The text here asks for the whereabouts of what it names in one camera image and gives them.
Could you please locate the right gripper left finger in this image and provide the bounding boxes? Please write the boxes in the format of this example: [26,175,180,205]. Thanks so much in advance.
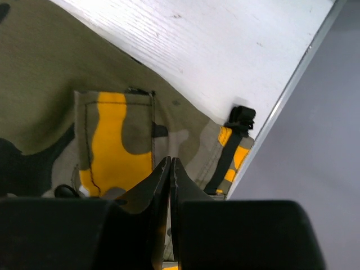
[1,157,171,269]

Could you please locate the aluminium front rail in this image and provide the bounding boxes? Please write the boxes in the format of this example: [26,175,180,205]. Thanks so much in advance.
[228,1,346,198]

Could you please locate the camouflage cargo trousers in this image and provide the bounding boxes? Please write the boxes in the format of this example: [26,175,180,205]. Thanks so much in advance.
[1,1,256,269]

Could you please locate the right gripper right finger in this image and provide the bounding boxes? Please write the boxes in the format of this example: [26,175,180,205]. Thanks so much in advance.
[170,158,326,269]

